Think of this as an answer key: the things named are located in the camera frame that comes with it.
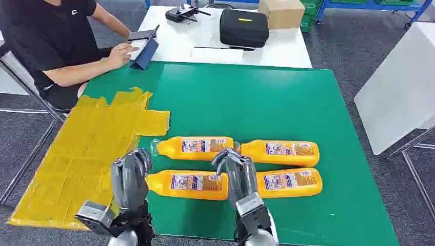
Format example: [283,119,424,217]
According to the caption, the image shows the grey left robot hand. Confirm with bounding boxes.
[110,148,153,214]

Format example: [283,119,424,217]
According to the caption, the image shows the person's right hand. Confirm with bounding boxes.
[106,43,141,71]

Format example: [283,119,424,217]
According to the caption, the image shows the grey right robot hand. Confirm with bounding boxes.
[211,149,258,209]

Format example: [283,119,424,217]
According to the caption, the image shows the dark phone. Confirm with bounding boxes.
[127,29,158,42]

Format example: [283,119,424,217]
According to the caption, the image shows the orange drink bottle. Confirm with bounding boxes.
[255,167,324,199]
[234,139,321,168]
[145,169,230,201]
[150,136,235,161]

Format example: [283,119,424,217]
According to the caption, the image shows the tablet in blue case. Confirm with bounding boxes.
[131,24,161,71]

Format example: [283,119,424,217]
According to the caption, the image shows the yellow taped sheet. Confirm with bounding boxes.
[7,87,171,231]

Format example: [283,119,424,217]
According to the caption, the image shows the green table mat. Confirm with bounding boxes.
[82,61,400,246]

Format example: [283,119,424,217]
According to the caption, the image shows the black remote controller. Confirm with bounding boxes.
[165,4,212,24]

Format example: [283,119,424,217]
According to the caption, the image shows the person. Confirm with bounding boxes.
[0,0,141,111]

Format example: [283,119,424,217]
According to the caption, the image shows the thin black rod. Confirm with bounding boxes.
[194,45,256,52]

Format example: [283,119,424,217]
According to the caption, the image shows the black zip case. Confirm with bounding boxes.
[219,8,270,49]

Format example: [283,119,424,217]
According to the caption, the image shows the cardboard box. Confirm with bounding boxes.
[257,0,306,31]

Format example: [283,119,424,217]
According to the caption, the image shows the green plastic crate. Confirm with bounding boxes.
[299,0,324,34]

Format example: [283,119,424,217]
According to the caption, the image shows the white side table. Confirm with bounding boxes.
[353,22,435,223]

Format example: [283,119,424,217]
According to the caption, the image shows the blue metal rack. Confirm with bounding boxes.
[315,0,434,25]

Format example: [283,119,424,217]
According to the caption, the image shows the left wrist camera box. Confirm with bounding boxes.
[75,200,117,237]

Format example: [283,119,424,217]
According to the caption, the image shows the metal table frame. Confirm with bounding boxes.
[0,51,68,206]

